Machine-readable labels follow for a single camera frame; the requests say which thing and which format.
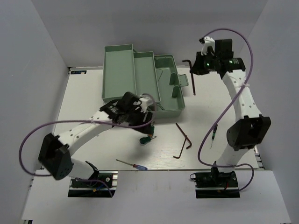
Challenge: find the blue red handled screwdriver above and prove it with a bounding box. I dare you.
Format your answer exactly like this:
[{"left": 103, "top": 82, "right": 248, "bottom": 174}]
[{"left": 116, "top": 159, "right": 148, "bottom": 171}]

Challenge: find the stubby green screwdriver near box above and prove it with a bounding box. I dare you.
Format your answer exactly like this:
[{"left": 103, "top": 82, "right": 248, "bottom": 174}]
[{"left": 149, "top": 125, "right": 155, "bottom": 137}]

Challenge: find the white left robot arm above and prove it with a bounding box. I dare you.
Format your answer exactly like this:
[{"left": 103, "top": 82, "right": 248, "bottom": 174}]
[{"left": 38, "top": 92, "right": 156, "bottom": 186}]

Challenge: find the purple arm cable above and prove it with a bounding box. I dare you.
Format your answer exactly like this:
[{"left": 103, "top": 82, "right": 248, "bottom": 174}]
[
  {"left": 18, "top": 93, "right": 156, "bottom": 198},
  {"left": 197, "top": 28, "right": 255, "bottom": 193}
]

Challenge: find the mint green plastic toolbox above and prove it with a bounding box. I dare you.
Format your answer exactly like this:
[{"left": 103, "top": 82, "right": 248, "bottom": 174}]
[{"left": 102, "top": 44, "right": 189, "bottom": 119}]

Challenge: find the brown hex key front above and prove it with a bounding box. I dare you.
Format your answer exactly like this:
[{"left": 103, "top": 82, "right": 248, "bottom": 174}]
[{"left": 173, "top": 136, "right": 187, "bottom": 159}]

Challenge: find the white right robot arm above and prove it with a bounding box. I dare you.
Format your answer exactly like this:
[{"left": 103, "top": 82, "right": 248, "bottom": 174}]
[{"left": 192, "top": 36, "right": 271, "bottom": 186}]

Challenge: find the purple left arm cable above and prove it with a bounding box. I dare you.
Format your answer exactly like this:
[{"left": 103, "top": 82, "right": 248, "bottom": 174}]
[{"left": 18, "top": 93, "right": 156, "bottom": 198}]

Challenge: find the thin green precision screwdriver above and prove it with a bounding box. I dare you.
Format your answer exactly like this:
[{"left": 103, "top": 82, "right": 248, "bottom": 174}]
[{"left": 210, "top": 124, "right": 218, "bottom": 148}]

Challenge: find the long brown hex key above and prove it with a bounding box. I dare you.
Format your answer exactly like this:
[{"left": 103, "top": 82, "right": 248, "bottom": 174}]
[{"left": 182, "top": 59, "right": 196, "bottom": 96}]

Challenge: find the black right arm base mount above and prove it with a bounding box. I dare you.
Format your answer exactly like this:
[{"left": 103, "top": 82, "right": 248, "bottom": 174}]
[{"left": 190, "top": 168, "right": 240, "bottom": 199}]

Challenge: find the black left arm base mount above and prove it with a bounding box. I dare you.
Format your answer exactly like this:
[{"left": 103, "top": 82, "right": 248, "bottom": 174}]
[{"left": 68, "top": 171, "right": 118, "bottom": 198}]

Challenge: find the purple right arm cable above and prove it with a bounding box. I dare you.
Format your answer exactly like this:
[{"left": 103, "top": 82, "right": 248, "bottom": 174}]
[{"left": 197, "top": 28, "right": 255, "bottom": 193}]

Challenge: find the stubby green screwdriver front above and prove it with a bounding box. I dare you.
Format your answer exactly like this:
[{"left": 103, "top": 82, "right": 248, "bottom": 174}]
[{"left": 139, "top": 136, "right": 156, "bottom": 145}]

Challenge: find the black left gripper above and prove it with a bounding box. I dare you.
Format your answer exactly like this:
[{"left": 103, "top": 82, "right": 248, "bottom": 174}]
[{"left": 125, "top": 106, "right": 153, "bottom": 134}]

